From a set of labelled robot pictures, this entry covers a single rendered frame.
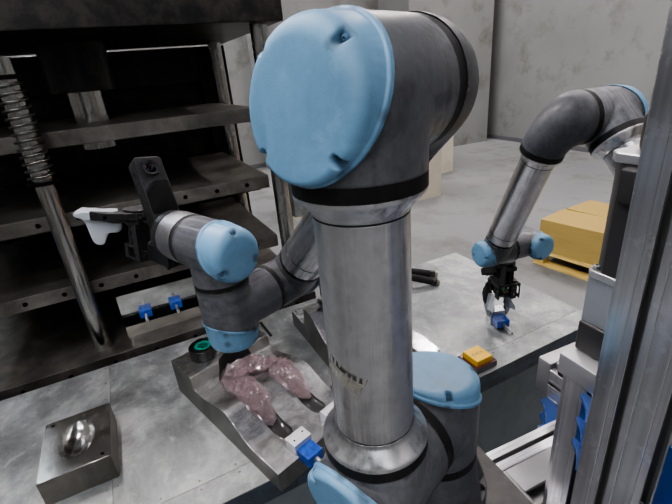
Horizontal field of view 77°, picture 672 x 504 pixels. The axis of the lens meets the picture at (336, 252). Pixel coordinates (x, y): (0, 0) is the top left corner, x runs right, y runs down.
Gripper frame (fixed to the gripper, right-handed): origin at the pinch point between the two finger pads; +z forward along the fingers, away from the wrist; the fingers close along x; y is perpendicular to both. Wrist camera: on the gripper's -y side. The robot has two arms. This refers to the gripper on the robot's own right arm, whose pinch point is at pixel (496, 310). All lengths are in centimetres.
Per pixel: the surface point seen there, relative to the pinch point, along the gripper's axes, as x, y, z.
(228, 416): -85, 37, -5
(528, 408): 9.9, 9.3, 36.3
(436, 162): 113, -403, 41
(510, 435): 2.5, 12.3, 44.7
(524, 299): 16.7, -11.9, 4.8
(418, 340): -31.8, 16.3, -4.4
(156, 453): -105, 36, 4
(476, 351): -14.7, 18.3, 0.9
